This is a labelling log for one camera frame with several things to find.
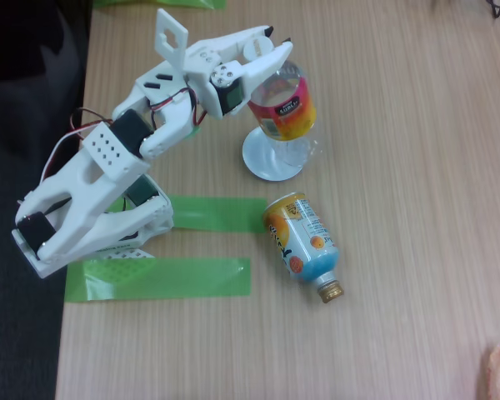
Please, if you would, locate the clear plastic bottle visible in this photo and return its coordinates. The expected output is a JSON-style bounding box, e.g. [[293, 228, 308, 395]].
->
[[241, 36, 323, 173]]

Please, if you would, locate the orange juice bottle can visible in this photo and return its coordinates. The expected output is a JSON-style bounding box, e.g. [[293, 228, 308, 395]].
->
[[261, 192, 345, 305]]

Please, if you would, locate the green plastic sheet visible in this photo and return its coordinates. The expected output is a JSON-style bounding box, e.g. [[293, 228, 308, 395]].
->
[[92, 0, 228, 12]]

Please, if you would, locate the white round plate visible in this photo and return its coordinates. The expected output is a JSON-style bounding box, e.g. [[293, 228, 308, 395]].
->
[[241, 127, 305, 183]]

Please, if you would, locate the short green tape strip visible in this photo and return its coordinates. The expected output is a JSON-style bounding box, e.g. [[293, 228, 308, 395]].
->
[[107, 195, 268, 234]]

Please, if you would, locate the long green tape strip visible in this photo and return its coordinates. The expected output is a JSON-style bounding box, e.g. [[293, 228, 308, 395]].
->
[[64, 257, 252, 304]]

